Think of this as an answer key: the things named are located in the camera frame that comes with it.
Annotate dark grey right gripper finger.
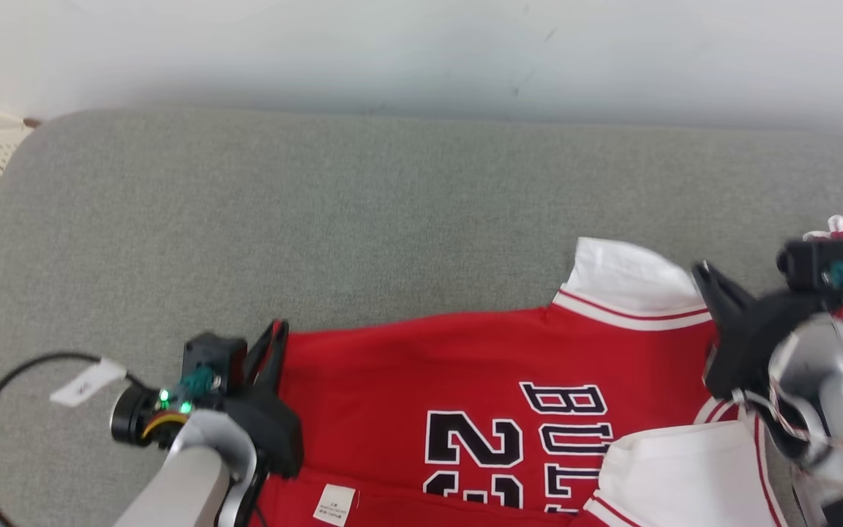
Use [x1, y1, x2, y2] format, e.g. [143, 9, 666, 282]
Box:
[690, 261, 753, 324]

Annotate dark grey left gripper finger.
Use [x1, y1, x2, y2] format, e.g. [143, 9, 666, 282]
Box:
[241, 319, 291, 397]

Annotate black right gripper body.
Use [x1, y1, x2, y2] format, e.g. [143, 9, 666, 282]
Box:
[702, 288, 833, 402]

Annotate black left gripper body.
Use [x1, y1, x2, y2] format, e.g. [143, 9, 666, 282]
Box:
[222, 386, 305, 481]

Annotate red white basketball jersey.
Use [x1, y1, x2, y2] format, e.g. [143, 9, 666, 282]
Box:
[249, 236, 790, 527]

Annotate twisted red white wire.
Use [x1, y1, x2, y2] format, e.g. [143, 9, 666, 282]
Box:
[730, 386, 843, 473]

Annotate white cable tag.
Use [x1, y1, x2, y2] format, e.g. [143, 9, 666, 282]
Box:
[49, 358, 129, 408]

